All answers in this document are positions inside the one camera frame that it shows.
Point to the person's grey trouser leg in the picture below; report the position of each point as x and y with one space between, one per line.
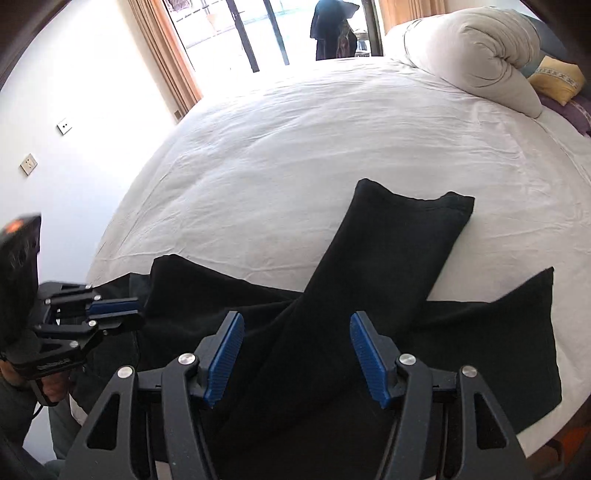
62 434

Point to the dark hanging clothes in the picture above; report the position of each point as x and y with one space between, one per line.
330 27

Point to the yellow embroidered pillow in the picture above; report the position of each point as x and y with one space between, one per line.
556 78

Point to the white bed duvet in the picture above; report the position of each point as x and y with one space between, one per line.
300 138

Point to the dark grey headboard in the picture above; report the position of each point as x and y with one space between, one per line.
549 44

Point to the person's left forearm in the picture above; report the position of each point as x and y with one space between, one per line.
16 415

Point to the person's left hand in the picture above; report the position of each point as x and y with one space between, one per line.
53 390

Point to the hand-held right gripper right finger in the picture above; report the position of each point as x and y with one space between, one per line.
369 360

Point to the white wall socket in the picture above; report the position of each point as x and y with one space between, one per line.
63 125
28 164

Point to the orange curtain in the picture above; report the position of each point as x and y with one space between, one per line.
392 11
161 50

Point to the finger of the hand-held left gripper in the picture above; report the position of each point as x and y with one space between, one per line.
117 323
115 306

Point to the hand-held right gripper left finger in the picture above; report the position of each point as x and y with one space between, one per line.
226 355

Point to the purple pillow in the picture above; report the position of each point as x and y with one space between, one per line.
575 115

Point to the black sliding door frame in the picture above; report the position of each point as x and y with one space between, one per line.
244 32

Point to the white pillow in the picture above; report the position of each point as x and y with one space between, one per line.
461 50

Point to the black pants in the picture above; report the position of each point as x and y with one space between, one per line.
369 254

